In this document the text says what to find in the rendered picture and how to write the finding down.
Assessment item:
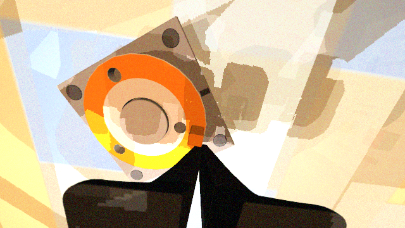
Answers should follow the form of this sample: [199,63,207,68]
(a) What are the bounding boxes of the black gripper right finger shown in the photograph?
[199,144,347,228]

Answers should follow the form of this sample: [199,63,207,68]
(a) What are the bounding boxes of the orange and yellow round plate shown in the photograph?
[84,53,207,170]

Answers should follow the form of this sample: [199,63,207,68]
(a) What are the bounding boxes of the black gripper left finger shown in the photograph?
[63,146,202,228]

